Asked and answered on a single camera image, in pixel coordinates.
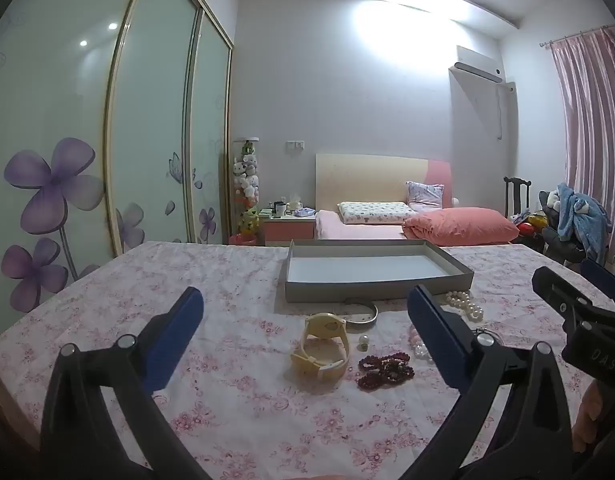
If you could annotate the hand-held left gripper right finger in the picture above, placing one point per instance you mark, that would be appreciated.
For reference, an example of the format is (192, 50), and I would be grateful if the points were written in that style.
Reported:
(437, 330)

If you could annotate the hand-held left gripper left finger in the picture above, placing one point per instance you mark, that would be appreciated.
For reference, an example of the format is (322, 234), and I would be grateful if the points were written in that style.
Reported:
(177, 330)

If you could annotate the pink floral bed sheet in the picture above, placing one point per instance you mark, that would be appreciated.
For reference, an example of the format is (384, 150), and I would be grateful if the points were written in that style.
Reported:
(237, 410)

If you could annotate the black padded chair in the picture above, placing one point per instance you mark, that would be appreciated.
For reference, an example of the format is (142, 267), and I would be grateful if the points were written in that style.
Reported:
(557, 245)

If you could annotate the small pearl earring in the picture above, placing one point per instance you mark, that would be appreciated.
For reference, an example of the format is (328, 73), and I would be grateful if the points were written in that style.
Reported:
(363, 343)

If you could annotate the cream wristwatch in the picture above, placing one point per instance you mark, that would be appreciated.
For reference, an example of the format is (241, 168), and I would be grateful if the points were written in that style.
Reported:
(331, 327)

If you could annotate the flower-print sliding wardrobe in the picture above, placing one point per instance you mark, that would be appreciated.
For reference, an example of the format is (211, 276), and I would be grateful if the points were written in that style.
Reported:
(62, 110)

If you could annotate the blue folded cloth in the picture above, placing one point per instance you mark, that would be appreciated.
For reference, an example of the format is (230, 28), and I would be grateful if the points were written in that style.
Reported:
(304, 212)

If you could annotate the colourful toys pile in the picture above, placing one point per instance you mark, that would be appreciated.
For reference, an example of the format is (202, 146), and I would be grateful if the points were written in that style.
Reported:
(530, 225)

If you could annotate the small lilac pillow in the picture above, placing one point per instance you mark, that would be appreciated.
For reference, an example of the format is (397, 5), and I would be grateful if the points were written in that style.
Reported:
(425, 194)

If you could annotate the wide silver bangle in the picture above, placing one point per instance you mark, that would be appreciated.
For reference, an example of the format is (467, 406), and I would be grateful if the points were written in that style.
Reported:
(371, 312)

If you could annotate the white mug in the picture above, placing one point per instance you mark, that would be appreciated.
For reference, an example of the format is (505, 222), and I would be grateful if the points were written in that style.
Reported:
(280, 209)

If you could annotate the person's right hand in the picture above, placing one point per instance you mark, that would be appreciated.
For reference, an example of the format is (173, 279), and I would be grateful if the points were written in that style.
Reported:
(586, 420)

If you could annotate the pink curtain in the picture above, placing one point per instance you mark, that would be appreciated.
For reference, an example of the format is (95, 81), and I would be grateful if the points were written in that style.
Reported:
(592, 120)

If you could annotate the dark wooden chair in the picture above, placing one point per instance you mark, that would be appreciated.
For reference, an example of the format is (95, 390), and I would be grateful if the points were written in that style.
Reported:
(516, 195)

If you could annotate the bed with pink headboard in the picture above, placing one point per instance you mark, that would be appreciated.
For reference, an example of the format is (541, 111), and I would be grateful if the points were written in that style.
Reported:
(362, 175)

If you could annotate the blue fleece garment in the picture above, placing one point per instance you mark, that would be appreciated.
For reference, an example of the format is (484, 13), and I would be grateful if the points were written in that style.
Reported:
(582, 220)

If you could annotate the folded pink quilt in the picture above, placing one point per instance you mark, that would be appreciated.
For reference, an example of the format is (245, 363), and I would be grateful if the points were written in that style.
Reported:
(462, 225)

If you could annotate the white pipe cover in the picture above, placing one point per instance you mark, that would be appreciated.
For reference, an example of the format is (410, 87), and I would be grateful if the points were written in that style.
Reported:
(507, 110)

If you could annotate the white plush toy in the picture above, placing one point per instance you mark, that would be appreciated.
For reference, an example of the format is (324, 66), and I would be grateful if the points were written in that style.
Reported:
(552, 200)

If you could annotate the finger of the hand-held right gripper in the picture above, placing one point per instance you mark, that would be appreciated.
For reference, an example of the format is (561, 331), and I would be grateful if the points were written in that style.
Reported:
(557, 292)
(601, 277)

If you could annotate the white air conditioner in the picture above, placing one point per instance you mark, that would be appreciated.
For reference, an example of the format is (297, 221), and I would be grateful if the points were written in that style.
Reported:
(477, 62)

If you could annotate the white wall socket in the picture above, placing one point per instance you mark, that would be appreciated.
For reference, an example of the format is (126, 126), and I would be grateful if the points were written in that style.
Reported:
(296, 145)

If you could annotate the column of plush toys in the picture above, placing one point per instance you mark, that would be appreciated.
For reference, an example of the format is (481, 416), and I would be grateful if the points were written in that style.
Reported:
(246, 180)

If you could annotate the pink nightstand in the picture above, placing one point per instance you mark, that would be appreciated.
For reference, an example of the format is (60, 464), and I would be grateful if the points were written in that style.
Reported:
(290, 230)

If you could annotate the grey cardboard tray box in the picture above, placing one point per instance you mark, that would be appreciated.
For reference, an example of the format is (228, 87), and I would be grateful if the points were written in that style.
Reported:
(367, 266)

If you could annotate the white printed pillow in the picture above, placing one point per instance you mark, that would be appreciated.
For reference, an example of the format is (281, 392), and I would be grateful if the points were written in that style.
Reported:
(375, 211)

